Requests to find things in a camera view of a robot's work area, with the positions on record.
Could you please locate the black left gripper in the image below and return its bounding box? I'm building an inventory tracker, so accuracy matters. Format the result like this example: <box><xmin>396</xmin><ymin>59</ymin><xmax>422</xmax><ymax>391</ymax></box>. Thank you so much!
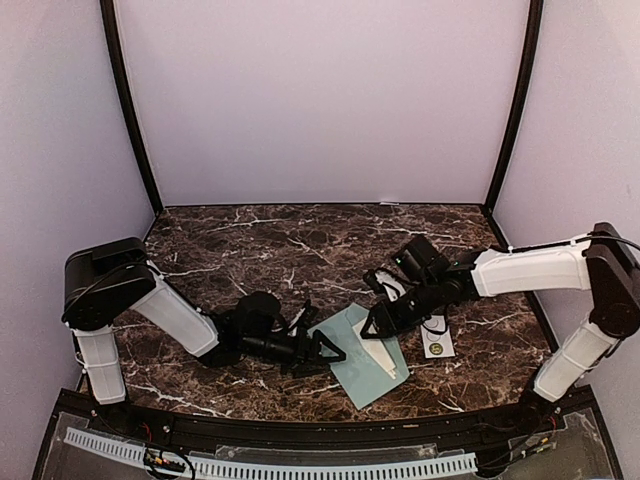
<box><xmin>242</xmin><ymin>328</ymin><xmax>346</xmax><ymax>379</ymax></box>

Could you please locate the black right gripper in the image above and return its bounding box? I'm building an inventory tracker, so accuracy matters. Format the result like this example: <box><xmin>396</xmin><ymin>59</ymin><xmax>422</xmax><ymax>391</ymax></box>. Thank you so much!
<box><xmin>360</xmin><ymin>277</ymin><xmax>442</xmax><ymax>339</ymax></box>

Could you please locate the white letter sheet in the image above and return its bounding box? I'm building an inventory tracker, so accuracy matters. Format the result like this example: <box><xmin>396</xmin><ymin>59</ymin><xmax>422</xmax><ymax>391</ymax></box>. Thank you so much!
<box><xmin>353</xmin><ymin>319</ymin><xmax>407</xmax><ymax>382</ymax></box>

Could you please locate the light blue paper envelope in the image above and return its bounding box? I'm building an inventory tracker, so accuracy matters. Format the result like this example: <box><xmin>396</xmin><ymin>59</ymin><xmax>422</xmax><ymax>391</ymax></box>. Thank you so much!
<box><xmin>310</xmin><ymin>303</ymin><xmax>409</xmax><ymax>410</ymax></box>

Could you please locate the white sticker seal sheet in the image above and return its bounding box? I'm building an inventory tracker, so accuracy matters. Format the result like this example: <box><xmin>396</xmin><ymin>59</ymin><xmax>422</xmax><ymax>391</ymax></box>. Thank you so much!
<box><xmin>419</xmin><ymin>315</ymin><xmax>455</xmax><ymax>359</ymax></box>

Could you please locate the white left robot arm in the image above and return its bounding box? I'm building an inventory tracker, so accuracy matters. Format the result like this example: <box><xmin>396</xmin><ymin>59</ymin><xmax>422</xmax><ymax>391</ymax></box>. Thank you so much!
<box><xmin>61</xmin><ymin>237</ymin><xmax>347</xmax><ymax>436</ymax></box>

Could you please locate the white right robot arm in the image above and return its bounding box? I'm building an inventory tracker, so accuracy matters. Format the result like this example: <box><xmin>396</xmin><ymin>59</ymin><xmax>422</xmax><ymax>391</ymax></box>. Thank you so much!
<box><xmin>360</xmin><ymin>222</ymin><xmax>639</xmax><ymax>434</ymax></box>

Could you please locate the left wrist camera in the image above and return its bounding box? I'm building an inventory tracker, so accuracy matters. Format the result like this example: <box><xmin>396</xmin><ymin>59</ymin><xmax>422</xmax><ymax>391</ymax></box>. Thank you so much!
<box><xmin>286</xmin><ymin>299</ymin><xmax>319</xmax><ymax>336</ymax></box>

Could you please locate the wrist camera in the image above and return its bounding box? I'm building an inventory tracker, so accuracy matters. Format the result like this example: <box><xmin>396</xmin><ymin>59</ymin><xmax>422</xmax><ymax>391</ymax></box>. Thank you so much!
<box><xmin>363</xmin><ymin>268</ymin><xmax>408</xmax><ymax>302</ymax></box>
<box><xmin>286</xmin><ymin>299</ymin><xmax>319</xmax><ymax>336</ymax></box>

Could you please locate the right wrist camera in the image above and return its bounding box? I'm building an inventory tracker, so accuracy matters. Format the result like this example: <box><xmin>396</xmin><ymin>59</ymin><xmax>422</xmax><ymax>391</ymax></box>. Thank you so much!
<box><xmin>363</xmin><ymin>268</ymin><xmax>408</xmax><ymax>302</ymax></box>

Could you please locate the black front rail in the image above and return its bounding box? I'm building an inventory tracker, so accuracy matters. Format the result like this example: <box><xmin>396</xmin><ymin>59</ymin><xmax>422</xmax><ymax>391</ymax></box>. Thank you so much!
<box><xmin>58</xmin><ymin>386</ymin><xmax>606</xmax><ymax>456</ymax></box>

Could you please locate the white slotted cable duct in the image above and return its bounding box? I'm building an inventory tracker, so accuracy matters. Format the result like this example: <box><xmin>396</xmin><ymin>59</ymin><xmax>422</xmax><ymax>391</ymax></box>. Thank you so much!
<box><xmin>64</xmin><ymin>427</ymin><xmax>477</xmax><ymax>479</ymax></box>

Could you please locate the black right corner post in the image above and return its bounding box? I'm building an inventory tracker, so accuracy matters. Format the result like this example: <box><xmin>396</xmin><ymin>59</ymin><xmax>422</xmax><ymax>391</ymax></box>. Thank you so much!
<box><xmin>483</xmin><ymin>0</ymin><xmax>544</xmax><ymax>217</ymax></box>

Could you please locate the black corner post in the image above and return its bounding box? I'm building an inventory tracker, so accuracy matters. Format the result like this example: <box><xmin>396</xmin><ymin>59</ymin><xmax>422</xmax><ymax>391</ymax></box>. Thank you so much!
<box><xmin>483</xmin><ymin>0</ymin><xmax>544</xmax><ymax>217</ymax></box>
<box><xmin>99</xmin><ymin>0</ymin><xmax>164</xmax><ymax>217</ymax></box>

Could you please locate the black left corner post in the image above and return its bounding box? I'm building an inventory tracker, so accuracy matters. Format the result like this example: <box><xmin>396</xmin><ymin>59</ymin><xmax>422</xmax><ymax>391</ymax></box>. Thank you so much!
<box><xmin>99</xmin><ymin>0</ymin><xmax>164</xmax><ymax>217</ymax></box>

